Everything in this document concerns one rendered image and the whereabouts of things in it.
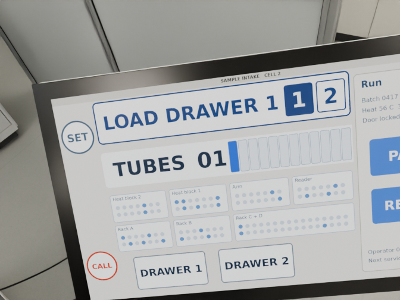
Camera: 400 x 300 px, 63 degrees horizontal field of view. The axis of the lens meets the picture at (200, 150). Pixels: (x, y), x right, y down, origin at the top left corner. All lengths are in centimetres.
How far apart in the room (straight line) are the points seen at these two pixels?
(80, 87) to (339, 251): 37
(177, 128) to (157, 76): 6
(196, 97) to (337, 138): 17
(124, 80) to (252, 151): 17
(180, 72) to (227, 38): 81
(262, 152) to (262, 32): 75
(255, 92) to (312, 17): 66
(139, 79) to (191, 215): 18
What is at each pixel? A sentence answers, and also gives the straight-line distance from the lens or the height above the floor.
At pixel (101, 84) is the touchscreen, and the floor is 119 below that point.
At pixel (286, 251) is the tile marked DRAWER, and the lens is 44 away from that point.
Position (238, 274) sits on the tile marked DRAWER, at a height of 99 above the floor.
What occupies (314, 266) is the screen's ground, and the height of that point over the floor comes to 99.
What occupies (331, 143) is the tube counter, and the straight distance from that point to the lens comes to 41.
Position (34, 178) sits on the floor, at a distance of 213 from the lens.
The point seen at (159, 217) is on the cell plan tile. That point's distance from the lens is 42.
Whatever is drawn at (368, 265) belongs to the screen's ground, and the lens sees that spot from 48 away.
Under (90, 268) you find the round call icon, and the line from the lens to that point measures 48.
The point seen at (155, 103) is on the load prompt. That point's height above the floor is 117.
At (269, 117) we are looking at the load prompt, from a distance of 39.
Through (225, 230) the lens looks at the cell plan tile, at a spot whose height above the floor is 104.
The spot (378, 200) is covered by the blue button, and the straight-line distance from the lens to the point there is 45.
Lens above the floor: 142
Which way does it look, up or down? 49 degrees down
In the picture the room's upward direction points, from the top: 12 degrees counter-clockwise
